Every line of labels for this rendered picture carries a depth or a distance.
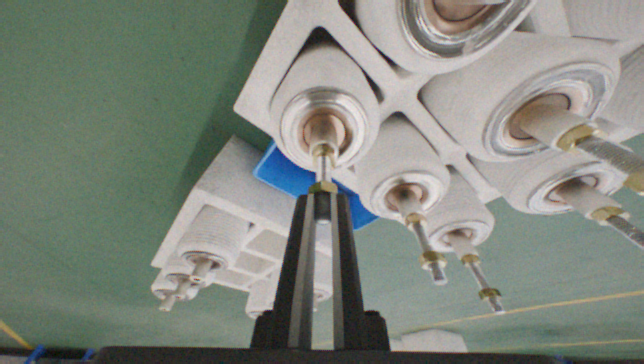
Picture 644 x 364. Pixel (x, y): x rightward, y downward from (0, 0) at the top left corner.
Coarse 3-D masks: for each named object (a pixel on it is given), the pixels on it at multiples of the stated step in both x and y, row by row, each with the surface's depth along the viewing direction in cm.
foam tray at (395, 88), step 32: (320, 0) 16; (544, 0) 16; (288, 32) 17; (320, 32) 26; (352, 32) 17; (544, 32) 17; (256, 64) 19; (288, 64) 19; (384, 64) 19; (256, 96) 21; (384, 96) 21; (416, 96) 21; (608, 128) 23; (448, 160) 26; (480, 192) 30
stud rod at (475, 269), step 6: (468, 264) 23; (474, 264) 23; (474, 270) 22; (480, 270) 22; (474, 276) 22; (480, 276) 22; (480, 282) 21; (486, 282) 21; (492, 300) 20; (498, 300) 20; (492, 306) 20; (498, 306) 19; (498, 312) 19; (504, 312) 19
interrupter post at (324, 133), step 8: (320, 128) 15; (328, 128) 15; (312, 136) 15; (320, 136) 14; (328, 136) 14; (336, 136) 15; (312, 144) 14; (320, 144) 13; (328, 144) 13; (336, 144) 14; (336, 152) 14
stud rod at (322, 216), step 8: (320, 160) 13; (328, 160) 13; (320, 168) 12; (328, 168) 12; (320, 176) 11; (328, 176) 12; (320, 200) 10; (328, 200) 10; (320, 208) 10; (328, 208) 10; (320, 216) 9; (328, 216) 9; (320, 224) 10
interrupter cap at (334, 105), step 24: (312, 96) 14; (336, 96) 14; (288, 120) 15; (312, 120) 15; (336, 120) 15; (360, 120) 15; (288, 144) 17; (360, 144) 16; (312, 168) 18; (336, 168) 18
